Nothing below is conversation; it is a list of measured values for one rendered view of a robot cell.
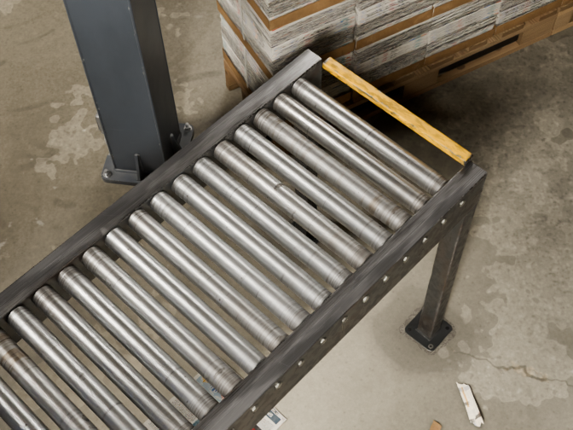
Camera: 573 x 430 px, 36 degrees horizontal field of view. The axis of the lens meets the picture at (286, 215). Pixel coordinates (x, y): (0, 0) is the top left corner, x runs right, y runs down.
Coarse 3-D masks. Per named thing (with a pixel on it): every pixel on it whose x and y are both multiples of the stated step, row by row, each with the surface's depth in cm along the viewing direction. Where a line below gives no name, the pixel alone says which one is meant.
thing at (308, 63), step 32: (288, 64) 215; (320, 64) 217; (256, 96) 210; (224, 128) 205; (256, 128) 212; (192, 160) 200; (128, 192) 195; (96, 224) 191; (64, 256) 187; (32, 288) 183; (0, 320) 179
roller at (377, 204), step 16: (272, 128) 205; (288, 128) 204; (288, 144) 203; (304, 144) 202; (304, 160) 202; (320, 160) 200; (336, 160) 200; (336, 176) 198; (352, 176) 197; (352, 192) 196; (368, 192) 194; (368, 208) 194; (384, 208) 192; (400, 208) 192; (400, 224) 190
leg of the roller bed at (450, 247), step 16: (464, 224) 209; (448, 240) 217; (464, 240) 219; (448, 256) 222; (432, 272) 234; (448, 272) 228; (432, 288) 239; (448, 288) 238; (432, 304) 245; (432, 320) 252
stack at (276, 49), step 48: (240, 0) 260; (288, 0) 242; (384, 0) 262; (432, 0) 276; (480, 0) 288; (528, 0) 302; (240, 48) 283; (288, 48) 257; (336, 48) 269; (384, 48) 281; (432, 48) 295; (480, 48) 309; (336, 96) 289
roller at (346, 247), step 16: (224, 144) 202; (224, 160) 201; (240, 160) 200; (240, 176) 200; (256, 176) 197; (272, 176) 198; (272, 192) 195; (288, 192) 195; (288, 208) 194; (304, 208) 192; (304, 224) 192; (320, 224) 190; (320, 240) 191; (336, 240) 188; (352, 240) 188; (352, 256) 186; (368, 256) 186
